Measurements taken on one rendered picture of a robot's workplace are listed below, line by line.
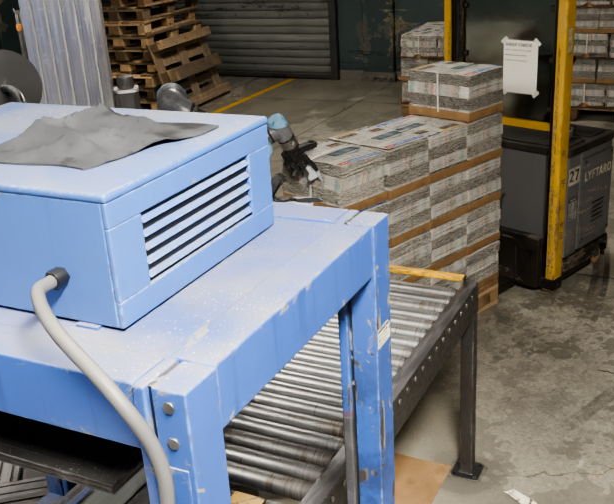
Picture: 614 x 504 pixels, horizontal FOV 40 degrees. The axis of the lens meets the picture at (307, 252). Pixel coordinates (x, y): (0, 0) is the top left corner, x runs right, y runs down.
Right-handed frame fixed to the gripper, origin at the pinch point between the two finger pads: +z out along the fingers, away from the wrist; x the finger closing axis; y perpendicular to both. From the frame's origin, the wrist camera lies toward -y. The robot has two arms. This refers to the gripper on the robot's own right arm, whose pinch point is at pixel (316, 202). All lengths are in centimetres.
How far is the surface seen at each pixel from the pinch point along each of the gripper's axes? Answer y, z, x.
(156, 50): -34, -335, -633
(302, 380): 48, 1, 25
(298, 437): 52, 7, 53
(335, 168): 5, -16, -98
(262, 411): 51, -6, 43
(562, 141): 8, 79, -209
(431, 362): 49, 36, 2
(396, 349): 45, 25, 4
